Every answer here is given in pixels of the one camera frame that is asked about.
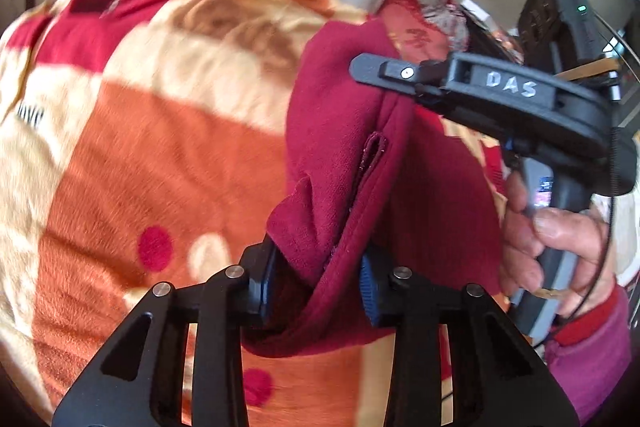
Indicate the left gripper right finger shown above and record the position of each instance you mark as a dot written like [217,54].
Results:
[497,377]

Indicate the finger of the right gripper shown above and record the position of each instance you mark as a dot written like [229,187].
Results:
[397,75]

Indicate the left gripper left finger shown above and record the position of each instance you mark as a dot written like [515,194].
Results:
[136,378]

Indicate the dark red fleece garment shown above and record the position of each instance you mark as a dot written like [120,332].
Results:
[366,167]

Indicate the person's right hand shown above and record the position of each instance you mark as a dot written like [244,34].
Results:
[524,239]

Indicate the magenta right sleeve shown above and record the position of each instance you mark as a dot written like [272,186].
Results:
[589,356]

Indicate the orange red checked fleece blanket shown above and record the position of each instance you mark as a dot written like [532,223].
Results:
[144,141]

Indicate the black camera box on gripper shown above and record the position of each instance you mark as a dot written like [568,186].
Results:
[558,35]

